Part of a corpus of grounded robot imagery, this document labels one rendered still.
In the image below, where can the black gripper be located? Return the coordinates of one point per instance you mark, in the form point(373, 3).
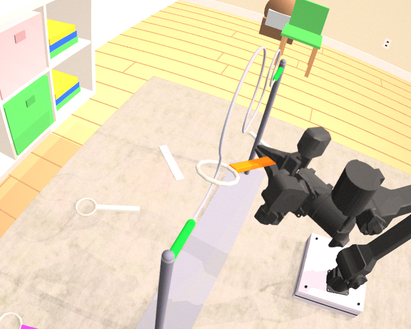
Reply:
point(312, 144)

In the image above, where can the white flat strip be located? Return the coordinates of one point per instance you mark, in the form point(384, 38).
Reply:
point(171, 162)

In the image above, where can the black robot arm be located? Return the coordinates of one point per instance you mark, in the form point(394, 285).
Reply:
point(356, 199)

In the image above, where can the white loop with straight handle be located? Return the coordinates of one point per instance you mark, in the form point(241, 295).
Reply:
point(261, 142)
point(107, 207)

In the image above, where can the white hoop with orange handle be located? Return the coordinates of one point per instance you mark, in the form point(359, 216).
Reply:
point(234, 168)

